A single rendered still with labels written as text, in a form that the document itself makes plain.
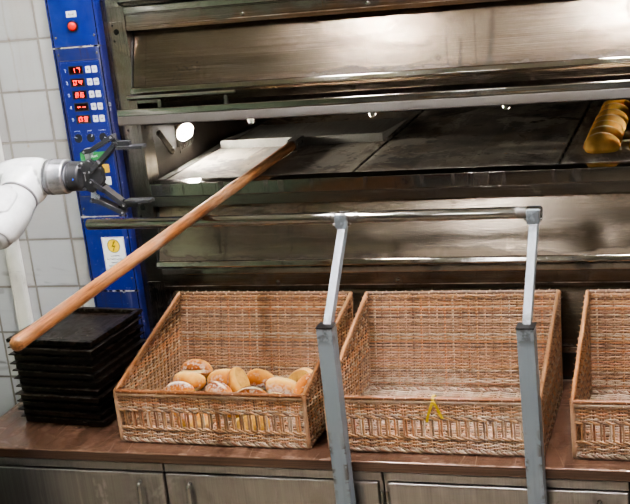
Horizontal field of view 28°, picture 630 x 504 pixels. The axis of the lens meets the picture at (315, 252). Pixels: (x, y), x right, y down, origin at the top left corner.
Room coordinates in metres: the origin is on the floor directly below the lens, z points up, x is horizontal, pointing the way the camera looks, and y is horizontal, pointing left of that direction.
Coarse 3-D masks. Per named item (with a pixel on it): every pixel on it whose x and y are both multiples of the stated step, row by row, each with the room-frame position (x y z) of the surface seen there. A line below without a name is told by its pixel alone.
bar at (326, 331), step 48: (336, 240) 3.02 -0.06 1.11; (528, 240) 2.85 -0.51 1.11; (336, 288) 2.92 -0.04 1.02; (528, 288) 2.76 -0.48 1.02; (336, 336) 2.86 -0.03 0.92; (528, 336) 2.67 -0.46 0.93; (336, 384) 2.83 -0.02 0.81; (528, 384) 2.68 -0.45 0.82; (336, 432) 2.83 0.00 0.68; (528, 432) 2.68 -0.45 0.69; (336, 480) 2.84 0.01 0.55; (528, 480) 2.68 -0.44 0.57
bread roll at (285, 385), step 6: (270, 378) 3.33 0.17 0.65; (276, 378) 3.31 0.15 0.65; (282, 378) 3.30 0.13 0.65; (288, 378) 3.31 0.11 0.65; (270, 384) 3.31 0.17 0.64; (276, 384) 3.29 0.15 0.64; (282, 384) 3.29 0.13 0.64; (288, 384) 3.29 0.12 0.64; (294, 384) 3.29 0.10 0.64; (270, 390) 3.30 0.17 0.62; (276, 390) 3.29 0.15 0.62; (282, 390) 3.28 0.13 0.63; (288, 390) 3.28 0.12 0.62
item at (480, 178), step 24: (456, 168) 3.38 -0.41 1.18; (480, 168) 3.35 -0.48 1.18; (504, 168) 3.31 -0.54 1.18; (528, 168) 3.28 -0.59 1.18; (552, 168) 3.25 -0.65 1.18; (576, 168) 3.22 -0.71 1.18; (600, 168) 3.20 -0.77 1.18; (624, 168) 3.18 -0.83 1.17; (168, 192) 3.61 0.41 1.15; (192, 192) 3.59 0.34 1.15; (216, 192) 3.56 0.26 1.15; (240, 192) 3.54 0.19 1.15; (264, 192) 3.51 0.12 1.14; (288, 192) 3.49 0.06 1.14
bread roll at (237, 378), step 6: (234, 372) 3.36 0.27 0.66; (240, 372) 3.38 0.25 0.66; (228, 378) 3.36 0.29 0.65; (234, 378) 3.35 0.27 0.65; (240, 378) 3.36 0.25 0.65; (246, 378) 3.37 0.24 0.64; (228, 384) 3.36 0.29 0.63; (234, 384) 3.33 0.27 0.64; (240, 384) 3.33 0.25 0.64; (246, 384) 3.35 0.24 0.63; (234, 390) 3.33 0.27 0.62
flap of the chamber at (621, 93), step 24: (480, 96) 3.16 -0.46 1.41; (504, 96) 3.13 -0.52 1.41; (528, 96) 3.11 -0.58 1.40; (552, 96) 3.09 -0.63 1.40; (576, 96) 3.07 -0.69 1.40; (600, 96) 3.05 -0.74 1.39; (624, 96) 3.03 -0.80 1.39; (120, 120) 3.49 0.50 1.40; (144, 120) 3.46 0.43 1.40; (168, 120) 3.44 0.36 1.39; (192, 120) 3.41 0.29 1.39; (216, 120) 3.39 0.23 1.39
